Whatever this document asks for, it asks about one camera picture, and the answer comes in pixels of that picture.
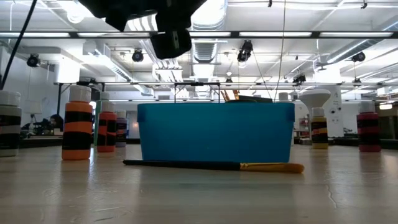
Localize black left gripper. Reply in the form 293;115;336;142
150;0;208;60

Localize large green paint bottle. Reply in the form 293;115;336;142
92;91;111;147

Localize thick black paintbrush orange bristles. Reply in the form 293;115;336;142
123;159;305;174

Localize small purple paint bottle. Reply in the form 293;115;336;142
115;109;127;148

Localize small orange paint bottle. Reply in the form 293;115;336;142
61;85;93;161

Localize small yellow ochre paint bottle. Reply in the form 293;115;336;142
310;107;329;150

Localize small white paint bottle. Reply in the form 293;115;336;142
0;90;22;158

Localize small dark red paint bottle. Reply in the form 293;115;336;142
356;101;382;153

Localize teal plastic bin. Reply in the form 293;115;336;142
137;102;295;164

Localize person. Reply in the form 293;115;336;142
46;114;65;137

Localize white desk lamp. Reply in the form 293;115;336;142
24;99;44;134

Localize white flood light bulb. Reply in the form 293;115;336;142
298;88;332;119

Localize silver ribbed ventilation duct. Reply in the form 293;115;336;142
190;0;229;100

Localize thick black hanging cable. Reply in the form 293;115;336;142
0;0;38;91

